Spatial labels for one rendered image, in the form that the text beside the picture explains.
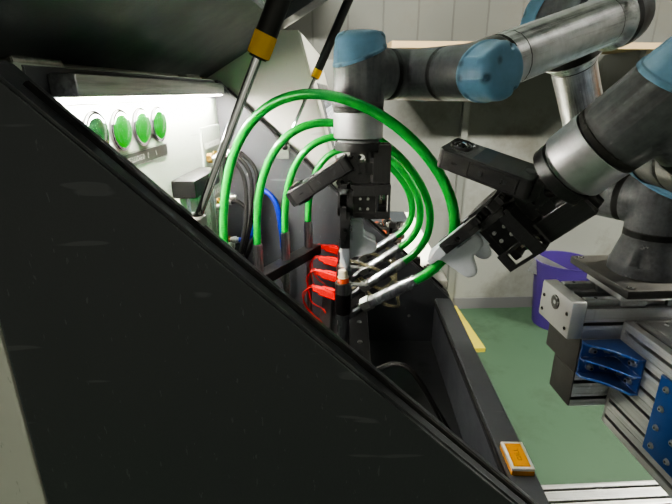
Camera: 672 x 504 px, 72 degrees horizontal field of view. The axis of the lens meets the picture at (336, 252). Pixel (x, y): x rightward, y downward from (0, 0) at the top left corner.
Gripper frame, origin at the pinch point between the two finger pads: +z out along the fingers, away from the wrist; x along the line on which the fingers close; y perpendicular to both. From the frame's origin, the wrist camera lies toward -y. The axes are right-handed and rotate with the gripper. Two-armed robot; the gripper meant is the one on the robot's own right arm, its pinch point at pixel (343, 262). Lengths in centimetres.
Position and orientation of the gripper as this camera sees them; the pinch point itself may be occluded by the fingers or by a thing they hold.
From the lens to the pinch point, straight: 77.7
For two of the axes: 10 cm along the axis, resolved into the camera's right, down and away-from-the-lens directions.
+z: 0.0, 9.5, 3.3
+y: 10.0, 0.1, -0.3
